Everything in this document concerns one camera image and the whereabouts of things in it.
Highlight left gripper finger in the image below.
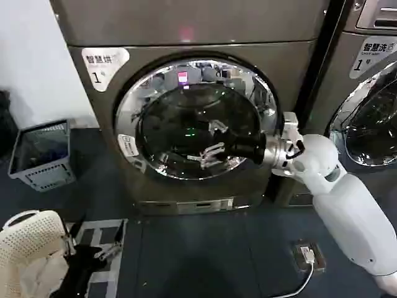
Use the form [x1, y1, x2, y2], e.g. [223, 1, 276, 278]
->
[61, 217, 85, 257]
[94, 220, 125, 261]

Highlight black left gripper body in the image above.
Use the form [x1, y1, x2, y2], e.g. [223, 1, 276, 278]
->
[65, 243, 109, 298]

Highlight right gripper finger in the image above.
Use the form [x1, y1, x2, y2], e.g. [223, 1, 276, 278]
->
[208, 119, 231, 136]
[198, 142, 226, 170]

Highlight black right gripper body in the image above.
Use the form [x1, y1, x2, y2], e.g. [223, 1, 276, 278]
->
[223, 129, 268, 165]

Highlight grey floor mat white lines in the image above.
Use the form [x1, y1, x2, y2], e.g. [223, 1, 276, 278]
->
[70, 218, 129, 298]

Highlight white perforated laundry basket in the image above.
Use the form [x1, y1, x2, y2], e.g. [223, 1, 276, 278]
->
[0, 210, 69, 298]

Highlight cream cloth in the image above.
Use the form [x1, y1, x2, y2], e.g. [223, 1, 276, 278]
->
[19, 248, 69, 298]

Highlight round glass dryer door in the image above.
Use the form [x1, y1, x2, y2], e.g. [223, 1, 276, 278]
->
[112, 51, 285, 187]

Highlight small white door sticker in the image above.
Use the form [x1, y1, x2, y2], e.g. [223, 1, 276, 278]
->
[118, 133, 139, 158]

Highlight grey perforated plastic basket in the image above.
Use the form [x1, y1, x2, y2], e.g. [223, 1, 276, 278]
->
[7, 119, 77, 192]

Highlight grey front-load dryer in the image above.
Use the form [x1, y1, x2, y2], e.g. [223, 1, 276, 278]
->
[54, 0, 324, 217]

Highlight grey washing machine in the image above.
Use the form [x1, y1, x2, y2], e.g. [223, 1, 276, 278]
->
[272, 0, 397, 207]

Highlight silver number label sticker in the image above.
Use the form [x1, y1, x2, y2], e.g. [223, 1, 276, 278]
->
[81, 47, 131, 93]

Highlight round glass washer door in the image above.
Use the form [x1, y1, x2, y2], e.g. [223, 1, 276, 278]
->
[328, 60, 397, 169]

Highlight brown floor socket box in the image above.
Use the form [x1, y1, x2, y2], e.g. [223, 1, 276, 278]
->
[289, 238, 327, 274]

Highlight black bag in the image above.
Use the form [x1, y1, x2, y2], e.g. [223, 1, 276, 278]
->
[0, 89, 18, 158]

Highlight silver washer label sticker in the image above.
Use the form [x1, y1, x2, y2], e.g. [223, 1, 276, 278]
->
[348, 34, 397, 80]

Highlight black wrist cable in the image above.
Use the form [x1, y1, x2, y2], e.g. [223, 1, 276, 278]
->
[285, 138, 306, 160]

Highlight white plug with cable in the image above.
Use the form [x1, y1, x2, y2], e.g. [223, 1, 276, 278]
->
[285, 246, 316, 298]

